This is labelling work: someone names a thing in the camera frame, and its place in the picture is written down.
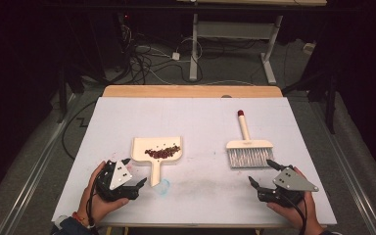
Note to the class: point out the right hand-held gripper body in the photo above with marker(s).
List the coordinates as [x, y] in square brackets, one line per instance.
[293, 182]

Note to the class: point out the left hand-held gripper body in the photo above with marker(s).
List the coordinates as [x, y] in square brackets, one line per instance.
[119, 174]

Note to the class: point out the cream plastic dustpan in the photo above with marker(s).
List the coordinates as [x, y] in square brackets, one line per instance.
[143, 147]

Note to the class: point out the cream brush with red cap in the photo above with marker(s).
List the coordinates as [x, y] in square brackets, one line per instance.
[248, 150]

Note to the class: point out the pile of red beans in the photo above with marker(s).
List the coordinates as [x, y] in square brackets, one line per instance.
[163, 152]

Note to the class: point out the person's right hand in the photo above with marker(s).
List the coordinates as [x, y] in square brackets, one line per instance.
[306, 218]

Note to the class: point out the person's left hand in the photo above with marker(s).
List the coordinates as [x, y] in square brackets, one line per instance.
[93, 205]

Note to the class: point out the white table cover sheet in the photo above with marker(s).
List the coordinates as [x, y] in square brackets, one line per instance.
[202, 117]

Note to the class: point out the dark metal stand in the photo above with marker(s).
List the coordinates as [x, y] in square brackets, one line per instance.
[62, 94]

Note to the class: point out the white power adapter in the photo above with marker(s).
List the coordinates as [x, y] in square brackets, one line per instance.
[175, 56]

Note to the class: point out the metal floor rail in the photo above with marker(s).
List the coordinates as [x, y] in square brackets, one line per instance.
[349, 169]
[36, 169]

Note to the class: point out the wooden desk with white frame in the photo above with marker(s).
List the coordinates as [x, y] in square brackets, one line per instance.
[235, 30]

